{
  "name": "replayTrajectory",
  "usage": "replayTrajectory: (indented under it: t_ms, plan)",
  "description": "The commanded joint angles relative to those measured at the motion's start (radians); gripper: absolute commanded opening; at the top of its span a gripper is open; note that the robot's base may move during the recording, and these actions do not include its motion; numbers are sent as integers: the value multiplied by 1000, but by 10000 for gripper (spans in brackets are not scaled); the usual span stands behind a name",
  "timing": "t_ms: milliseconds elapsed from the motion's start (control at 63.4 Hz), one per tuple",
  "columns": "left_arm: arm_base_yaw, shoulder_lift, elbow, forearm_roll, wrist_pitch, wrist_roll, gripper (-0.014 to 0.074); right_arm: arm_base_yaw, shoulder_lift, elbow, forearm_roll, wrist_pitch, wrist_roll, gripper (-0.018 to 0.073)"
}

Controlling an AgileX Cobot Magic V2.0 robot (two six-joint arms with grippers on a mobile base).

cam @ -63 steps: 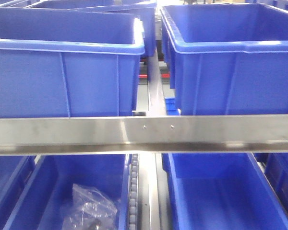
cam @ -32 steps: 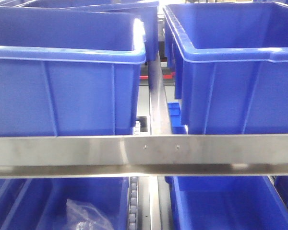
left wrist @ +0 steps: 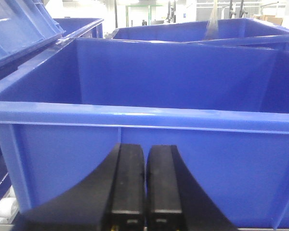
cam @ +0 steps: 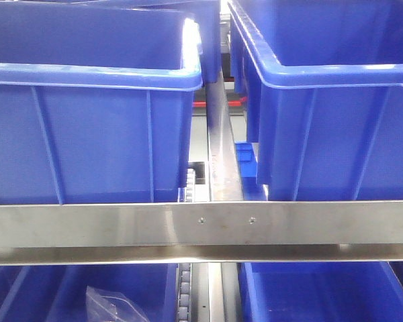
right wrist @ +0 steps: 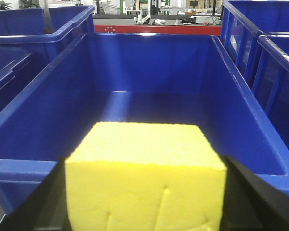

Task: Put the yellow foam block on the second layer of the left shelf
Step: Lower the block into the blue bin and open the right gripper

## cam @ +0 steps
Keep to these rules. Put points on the clear plastic bag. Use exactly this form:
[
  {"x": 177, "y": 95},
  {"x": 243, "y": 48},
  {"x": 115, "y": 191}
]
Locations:
[{"x": 103, "y": 305}]

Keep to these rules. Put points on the steel centre divider rail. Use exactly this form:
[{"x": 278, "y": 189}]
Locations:
[{"x": 224, "y": 175}]

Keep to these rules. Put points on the blue bin upper right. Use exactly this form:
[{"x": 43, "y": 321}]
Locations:
[{"x": 325, "y": 96}]

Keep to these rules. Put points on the blue bin lower right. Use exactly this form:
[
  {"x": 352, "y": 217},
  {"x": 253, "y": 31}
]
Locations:
[{"x": 320, "y": 291}]

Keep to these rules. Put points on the steel shelf front rail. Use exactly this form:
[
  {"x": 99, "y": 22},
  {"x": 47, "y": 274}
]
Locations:
[{"x": 238, "y": 231}]

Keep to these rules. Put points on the blue bin upper left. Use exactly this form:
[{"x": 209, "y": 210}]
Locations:
[{"x": 95, "y": 102}]

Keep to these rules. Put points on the blue bin lower left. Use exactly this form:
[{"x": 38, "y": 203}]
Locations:
[{"x": 57, "y": 293}]

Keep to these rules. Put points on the blue bin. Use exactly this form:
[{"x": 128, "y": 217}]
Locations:
[
  {"x": 95, "y": 102},
  {"x": 325, "y": 96},
  {"x": 320, "y": 291},
  {"x": 57, "y": 293}
]

